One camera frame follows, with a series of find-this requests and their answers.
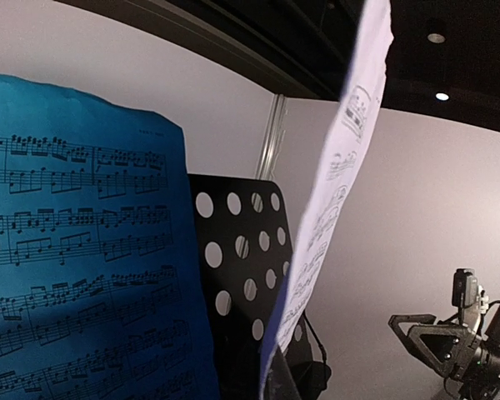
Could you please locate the black ceiling frame beam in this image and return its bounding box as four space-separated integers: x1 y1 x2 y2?
75 1 500 132

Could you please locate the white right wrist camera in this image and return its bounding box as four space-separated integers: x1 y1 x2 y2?
452 268 489 325

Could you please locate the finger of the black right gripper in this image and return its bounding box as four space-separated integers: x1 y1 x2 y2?
388 314 469 378

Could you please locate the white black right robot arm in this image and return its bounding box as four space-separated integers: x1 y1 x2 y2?
388 301 500 399

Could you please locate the aluminium right corner post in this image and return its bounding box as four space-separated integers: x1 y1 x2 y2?
256 94 288 181

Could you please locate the blue sheet music paper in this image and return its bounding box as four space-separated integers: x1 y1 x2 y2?
0 75 219 399

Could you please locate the black perforated music stand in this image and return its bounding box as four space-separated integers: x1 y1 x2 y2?
187 173 333 400

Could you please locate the lavender paper sheet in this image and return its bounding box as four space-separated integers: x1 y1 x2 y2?
258 1 393 398

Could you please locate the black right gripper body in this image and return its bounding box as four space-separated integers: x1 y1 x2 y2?
441 320 489 379

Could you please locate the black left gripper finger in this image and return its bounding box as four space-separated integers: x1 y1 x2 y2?
262 347 300 400

